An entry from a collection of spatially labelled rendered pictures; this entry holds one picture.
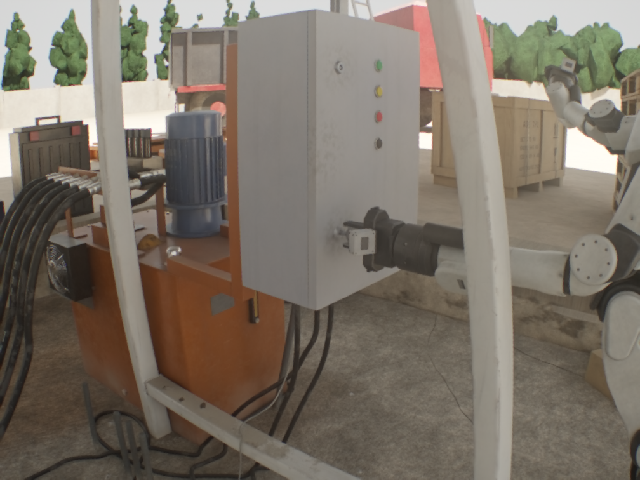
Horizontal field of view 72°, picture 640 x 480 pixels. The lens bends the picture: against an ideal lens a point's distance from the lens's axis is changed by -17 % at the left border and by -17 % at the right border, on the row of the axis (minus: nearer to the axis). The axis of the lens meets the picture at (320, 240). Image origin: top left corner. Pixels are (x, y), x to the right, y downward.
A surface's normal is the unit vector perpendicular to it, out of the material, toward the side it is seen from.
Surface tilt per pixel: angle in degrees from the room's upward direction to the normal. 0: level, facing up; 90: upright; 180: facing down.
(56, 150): 90
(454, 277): 123
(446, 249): 33
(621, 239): 76
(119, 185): 91
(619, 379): 108
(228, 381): 90
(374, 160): 90
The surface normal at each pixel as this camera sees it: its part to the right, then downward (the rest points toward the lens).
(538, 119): 0.67, 0.20
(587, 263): -0.66, -0.04
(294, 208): -0.64, 0.21
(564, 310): -0.43, -0.70
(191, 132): 0.17, 0.27
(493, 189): 0.76, 0.01
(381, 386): 0.00, -0.96
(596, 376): -0.97, 0.07
